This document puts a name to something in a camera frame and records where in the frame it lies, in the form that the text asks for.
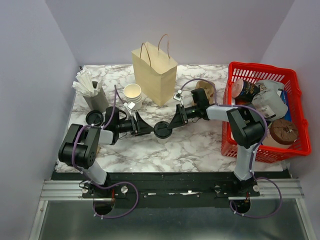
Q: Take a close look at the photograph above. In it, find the grey straw holder cup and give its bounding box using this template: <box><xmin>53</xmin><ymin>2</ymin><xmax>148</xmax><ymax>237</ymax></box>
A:
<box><xmin>83</xmin><ymin>87</ymin><xmax>109</xmax><ymax>113</ymax></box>

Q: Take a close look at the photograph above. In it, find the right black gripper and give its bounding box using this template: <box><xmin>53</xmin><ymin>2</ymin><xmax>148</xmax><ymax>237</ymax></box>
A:
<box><xmin>167</xmin><ymin>104</ymin><xmax>199</xmax><ymax>131</ymax></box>

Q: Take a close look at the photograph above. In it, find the black coffee cup lid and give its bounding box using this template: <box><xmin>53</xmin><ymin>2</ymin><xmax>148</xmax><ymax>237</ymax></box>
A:
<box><xmin>153</xmin><ymin>121</ymin><xmax>173</xmax><ymax>139</ymax></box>

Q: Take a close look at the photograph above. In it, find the red plastic basket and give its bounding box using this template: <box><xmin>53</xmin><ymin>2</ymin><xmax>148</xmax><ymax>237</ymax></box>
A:
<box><xmin>223</xmin><ymin>61</ymin><xmax>312</xmax><ymax>164</ymax></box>

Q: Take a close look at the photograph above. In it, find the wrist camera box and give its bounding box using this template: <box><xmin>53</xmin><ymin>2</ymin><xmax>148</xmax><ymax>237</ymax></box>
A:
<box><xmin>123</xmin><ymin>102</ymin><xmax>136</xmax><ymax>115</ymax></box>
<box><xmin>173</xmin><ymin>89</ymin><xmax>184</xmax><ymax>106</ymax></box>

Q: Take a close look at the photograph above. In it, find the brown paper bag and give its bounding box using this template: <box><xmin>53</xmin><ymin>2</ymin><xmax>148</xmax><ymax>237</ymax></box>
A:
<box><xmin>131</xmin><ymin>41</ymin><xmax>178</xmax><ymax>107</ymax></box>

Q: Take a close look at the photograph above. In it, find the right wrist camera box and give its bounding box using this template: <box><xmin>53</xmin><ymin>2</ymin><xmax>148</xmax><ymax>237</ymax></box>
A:
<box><xmin>173</xmin><ymin>89</ymin><xmax>184</xmax><ymax>106</ymax></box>

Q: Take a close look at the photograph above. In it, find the stack of white paper cups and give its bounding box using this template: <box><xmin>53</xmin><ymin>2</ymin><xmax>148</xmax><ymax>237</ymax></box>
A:
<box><xmin>123</xmin><ymin>83</ymin><xmax>142</xmax><ymax>111</ymax></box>

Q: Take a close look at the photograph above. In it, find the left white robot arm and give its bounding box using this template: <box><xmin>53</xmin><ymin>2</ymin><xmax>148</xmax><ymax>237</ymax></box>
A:
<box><xmin>58</xmin><ymin>107</ymin><xmax>154</xmax><ymax>198</ymax></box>

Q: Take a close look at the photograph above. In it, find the white paper cup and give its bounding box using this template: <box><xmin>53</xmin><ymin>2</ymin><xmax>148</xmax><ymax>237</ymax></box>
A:
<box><xmin>157</xmin><ymin>137</ymin><xmax>169</xmax><ymax>144</ymax></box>

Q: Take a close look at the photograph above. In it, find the brown lidded tub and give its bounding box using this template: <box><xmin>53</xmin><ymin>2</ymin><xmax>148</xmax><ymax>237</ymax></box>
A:
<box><xmin>262</xmin><ymin>118</ymin><xmax>299</xmax><ymax>149</ymax></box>

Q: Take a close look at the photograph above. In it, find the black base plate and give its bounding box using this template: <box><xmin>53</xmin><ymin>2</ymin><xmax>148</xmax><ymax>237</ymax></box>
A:
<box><xmin>51</xmin><ymin>171</ymin><xmax>293</xmax><ymax>213</ymax></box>

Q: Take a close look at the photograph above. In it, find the blue box in basket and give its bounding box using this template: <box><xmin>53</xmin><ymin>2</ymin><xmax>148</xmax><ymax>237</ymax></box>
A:
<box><xmin>280</xmin><ymin>90</ymin><xmax>292</xmax><ymax>122</ymax></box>

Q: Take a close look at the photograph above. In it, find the dark printed cup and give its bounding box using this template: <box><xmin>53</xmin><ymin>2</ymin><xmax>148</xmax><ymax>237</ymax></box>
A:
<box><xmin>231</xmin><ymin>78</ymin><xmax>261</xmax><ymax>105</ymax></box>

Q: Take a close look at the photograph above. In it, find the aluminium rail frame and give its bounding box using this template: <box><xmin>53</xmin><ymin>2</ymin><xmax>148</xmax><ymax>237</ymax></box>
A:
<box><xmin>29</xmin><ymin>178</ymin><xmax>317</xmax><ymax>240</ymax></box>

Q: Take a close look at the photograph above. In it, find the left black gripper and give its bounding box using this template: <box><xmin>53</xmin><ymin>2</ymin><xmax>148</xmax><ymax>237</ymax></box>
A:
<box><xmin>116</xmin><ymin>112</ymin><xmax>155</xmax><ymax>137</ymax></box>

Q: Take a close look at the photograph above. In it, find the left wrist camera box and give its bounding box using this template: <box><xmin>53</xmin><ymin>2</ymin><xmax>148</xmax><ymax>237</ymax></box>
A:
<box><xmin>123</xmin><ymin>102</ymin><xmax>136</xmax><ymax>115</ymax></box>

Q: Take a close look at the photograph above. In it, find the grey plastic bag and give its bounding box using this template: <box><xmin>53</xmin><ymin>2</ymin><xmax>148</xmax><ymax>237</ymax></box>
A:
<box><xmin>252</xmin><ymin>79</ymin><xmax>288</xmax><ymax>122</ymax></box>

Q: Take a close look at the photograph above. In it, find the blue orange packet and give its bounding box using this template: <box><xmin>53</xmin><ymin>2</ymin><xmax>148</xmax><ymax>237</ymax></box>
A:
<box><xmin>96</xmin><ymin>145</ymin><xmax>101</xmax><ymax>154</ymax></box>

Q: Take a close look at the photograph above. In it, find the brown cardboard cup carrier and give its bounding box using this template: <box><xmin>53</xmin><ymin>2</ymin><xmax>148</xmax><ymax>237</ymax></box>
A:
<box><xmin>195</xmin><ymin>80</ymin><xmax>216</xmax><ymax>105</ymax></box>

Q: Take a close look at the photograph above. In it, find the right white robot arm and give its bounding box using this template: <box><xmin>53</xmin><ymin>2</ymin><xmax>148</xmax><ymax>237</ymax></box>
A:
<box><xmin>167</xmin><ymin>88</ymin><xmax>267</xmax><ymax>196</ymax></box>

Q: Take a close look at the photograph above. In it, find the white wrapped straws bundle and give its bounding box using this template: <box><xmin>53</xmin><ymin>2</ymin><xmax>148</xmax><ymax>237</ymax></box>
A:
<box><xmin>72</xmin><ymin>70</ymin><xmax>102</xmax><ymax>98</ymax></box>

